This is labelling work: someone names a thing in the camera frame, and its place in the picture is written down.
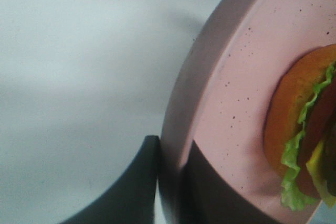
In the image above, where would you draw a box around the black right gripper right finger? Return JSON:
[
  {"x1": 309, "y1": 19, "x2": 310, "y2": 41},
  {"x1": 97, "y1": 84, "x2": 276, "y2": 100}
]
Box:
[{"x1": 178, "y1": 143, "x2": 278, "y2": 223}]

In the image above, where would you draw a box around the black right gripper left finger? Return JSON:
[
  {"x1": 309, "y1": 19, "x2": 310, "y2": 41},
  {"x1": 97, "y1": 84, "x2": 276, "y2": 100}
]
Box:
[{"x1": 63, "y1": 135, "x2": 159, "y2": 224}]

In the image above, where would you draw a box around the pink round plate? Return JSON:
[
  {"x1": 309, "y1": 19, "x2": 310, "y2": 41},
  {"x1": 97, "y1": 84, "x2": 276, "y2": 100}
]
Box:
[{"x1": 159, "y1": 0, "x2": 335, "y2": 223}]

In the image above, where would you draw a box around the burger with lettuce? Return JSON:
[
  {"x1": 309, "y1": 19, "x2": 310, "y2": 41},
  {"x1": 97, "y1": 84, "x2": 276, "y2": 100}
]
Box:
[{"x1": 263, "y1": 45, "x2": 335, "y2": 211}]

